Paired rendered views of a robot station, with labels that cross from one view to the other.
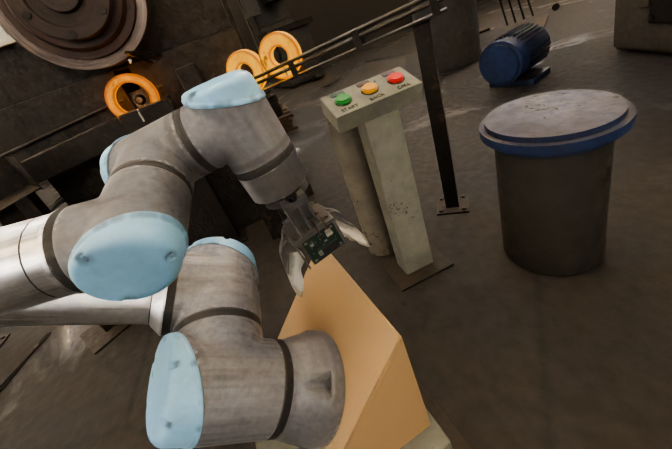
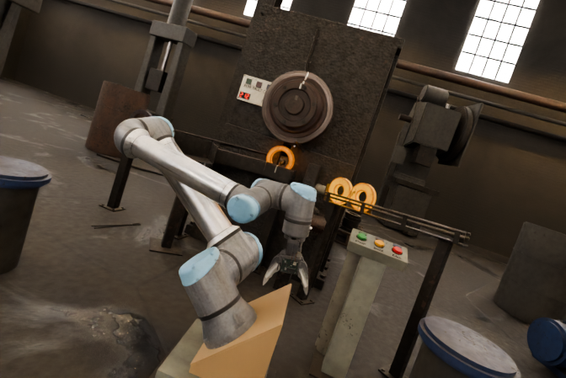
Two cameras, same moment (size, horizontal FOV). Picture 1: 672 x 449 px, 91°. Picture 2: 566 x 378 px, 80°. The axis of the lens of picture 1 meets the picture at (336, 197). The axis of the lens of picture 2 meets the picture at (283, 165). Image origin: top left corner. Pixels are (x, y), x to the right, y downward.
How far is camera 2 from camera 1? 0.67 m
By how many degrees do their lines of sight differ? 31
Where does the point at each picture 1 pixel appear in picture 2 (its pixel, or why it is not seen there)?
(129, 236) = (249, 202)
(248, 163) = (291, 215)
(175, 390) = (205, 260)
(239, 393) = (216, 284)
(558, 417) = not seen: outside the picture
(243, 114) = (302, 200)
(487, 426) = not seen: outside the picture
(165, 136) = (277, 189)
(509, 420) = not seen: outside the picture
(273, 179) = (293, 226)
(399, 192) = (354, 311)
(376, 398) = (251, 343)
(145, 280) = (240, 215)
